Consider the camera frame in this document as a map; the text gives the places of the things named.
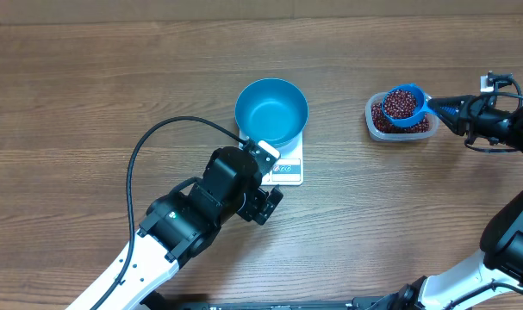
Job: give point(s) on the clear plastic container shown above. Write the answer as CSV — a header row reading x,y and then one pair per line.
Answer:
x,y
379,136

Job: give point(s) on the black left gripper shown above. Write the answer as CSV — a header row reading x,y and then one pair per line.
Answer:
x,y
262,206

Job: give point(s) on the blue plastic measuring scoop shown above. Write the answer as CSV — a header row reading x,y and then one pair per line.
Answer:
x,y
405,105

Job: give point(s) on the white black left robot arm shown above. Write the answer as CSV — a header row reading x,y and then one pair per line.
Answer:
x,y
184,223

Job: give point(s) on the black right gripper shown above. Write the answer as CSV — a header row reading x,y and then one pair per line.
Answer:
x,y
469,119

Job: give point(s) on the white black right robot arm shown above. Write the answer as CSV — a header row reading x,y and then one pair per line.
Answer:
x,y
497,266

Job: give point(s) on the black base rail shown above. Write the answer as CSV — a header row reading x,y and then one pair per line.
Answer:
x,y
156,301

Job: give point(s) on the teal blue bowl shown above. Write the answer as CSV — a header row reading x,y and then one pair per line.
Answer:
x,y
273,110

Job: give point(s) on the white digital kitchen scale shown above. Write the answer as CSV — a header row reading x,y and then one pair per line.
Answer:
x,y
289,169

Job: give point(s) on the red adzuki beans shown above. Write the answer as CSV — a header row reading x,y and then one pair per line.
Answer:
x,y
383,125

